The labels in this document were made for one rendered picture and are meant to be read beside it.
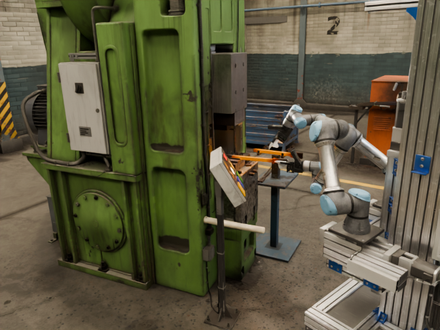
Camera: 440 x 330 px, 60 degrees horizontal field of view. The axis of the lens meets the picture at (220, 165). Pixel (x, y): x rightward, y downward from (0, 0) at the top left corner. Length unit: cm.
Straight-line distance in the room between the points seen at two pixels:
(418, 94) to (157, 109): 161
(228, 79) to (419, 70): 117
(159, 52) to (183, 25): 28
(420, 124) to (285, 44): 891
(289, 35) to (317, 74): 131
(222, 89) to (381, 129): 376
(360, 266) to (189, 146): 127
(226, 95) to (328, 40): 791
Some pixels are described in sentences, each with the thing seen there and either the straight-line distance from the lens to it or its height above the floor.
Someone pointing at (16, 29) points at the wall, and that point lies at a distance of 840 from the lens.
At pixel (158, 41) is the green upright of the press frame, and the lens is 265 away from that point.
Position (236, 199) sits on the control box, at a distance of 222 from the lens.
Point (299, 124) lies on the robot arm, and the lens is 257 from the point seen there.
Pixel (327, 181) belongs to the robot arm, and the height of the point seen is 110.
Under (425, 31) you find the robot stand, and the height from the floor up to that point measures 187.
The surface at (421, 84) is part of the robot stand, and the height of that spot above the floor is 162.
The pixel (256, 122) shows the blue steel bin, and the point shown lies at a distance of 666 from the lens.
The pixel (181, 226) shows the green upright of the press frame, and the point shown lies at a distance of 290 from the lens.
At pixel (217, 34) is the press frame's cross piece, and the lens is 275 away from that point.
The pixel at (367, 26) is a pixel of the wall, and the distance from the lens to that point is 1017.
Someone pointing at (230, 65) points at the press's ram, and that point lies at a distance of 262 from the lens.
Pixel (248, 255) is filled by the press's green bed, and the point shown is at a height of 15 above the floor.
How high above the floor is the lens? 185
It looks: 18 degrees down
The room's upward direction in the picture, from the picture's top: 1 degrees counter-clockwise
